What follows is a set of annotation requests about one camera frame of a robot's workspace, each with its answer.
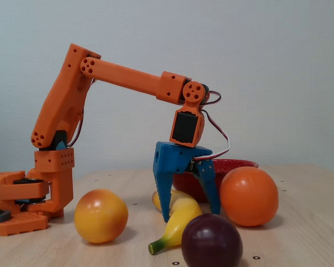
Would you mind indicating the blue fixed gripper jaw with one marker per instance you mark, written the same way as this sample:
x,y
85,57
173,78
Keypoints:
x,y
164,194

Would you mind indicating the dark purple toy plum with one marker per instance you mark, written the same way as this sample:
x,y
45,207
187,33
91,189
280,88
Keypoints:
x,y
211,242

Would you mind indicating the yellow orange toy peach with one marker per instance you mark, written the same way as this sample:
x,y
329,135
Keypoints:
x,y
100,217

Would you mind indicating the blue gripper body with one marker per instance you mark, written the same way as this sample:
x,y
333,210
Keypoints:
x,y
175,159

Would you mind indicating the red speckled bowl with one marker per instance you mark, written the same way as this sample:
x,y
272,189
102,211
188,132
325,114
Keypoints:
x,y
183,182

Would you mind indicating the blue pivoting gripper jaw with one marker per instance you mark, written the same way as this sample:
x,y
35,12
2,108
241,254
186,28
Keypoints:
x,y
208,183

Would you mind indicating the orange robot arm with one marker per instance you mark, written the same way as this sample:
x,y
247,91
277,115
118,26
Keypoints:
x,y
122,76

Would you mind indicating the dark grey table clamp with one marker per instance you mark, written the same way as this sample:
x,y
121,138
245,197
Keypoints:
x,y
1,217

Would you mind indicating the yellow toy banana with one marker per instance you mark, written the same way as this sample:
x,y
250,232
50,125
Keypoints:
x,y
183,215

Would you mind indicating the orange robot base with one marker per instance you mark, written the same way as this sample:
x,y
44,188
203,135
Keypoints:
x,y
14,222

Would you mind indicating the orange toy fruit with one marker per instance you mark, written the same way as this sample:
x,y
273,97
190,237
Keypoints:
x,y
249,197

